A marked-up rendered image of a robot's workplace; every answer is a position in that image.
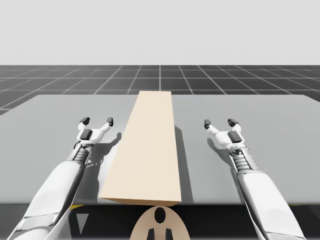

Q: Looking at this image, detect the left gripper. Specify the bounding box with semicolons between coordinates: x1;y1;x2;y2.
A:
75;116;114;147

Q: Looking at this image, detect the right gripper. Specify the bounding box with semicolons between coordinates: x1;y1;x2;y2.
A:
203;118;245;152

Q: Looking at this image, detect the tall board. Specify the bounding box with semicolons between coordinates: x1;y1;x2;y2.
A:
98;90;182;207

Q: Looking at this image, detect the tan robot part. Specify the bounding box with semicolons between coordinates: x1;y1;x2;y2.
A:
129;206;191;240

